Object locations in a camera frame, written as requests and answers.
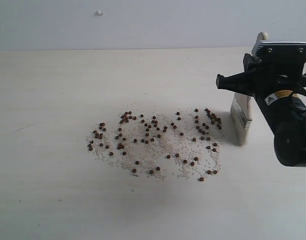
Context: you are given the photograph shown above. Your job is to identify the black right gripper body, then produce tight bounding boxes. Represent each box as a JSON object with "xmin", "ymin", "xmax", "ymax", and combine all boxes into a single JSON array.
[{"xmin": 216, "ymin": 53, "xmax": 306, "ymax": 118}]

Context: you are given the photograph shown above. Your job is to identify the white wide paint brush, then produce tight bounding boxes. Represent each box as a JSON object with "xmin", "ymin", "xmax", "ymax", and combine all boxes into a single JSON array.
[{"xmin": 230, "ymin": 32, "xmax": 270, "ymax": 147}]

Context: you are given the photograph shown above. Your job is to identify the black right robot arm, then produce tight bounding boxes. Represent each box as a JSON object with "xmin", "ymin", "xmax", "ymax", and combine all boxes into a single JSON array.
[{"xmin": 216, "ymin": 42, "xmax": 306, "ymax": 167}]

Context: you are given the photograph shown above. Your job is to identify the scattered rice and brown pellets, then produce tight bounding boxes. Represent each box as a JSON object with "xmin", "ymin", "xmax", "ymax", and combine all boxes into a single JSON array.
[{"xmin": 84, "ymin": 102, "xmax": 224, "ymax": 187}]

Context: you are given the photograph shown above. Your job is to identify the small white wall blob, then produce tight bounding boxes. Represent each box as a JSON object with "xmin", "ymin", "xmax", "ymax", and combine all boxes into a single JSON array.
[{"xmin": 94, "ymin": 10, "xmax": 104, "ymax": 17}]

